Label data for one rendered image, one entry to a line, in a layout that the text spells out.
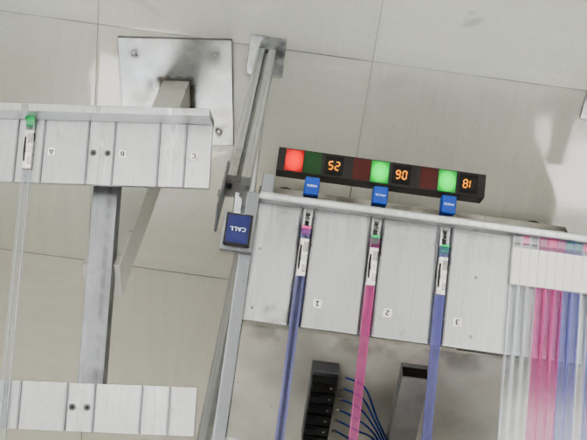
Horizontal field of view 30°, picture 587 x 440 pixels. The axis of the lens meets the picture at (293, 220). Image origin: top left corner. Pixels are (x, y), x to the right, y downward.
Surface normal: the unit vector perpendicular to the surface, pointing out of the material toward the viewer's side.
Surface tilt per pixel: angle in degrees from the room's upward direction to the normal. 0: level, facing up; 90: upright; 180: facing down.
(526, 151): 0
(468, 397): 0
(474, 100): 0
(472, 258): 43
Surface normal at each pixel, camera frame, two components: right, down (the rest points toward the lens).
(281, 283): 0.04, -0.25
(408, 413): -0.05, 0.47
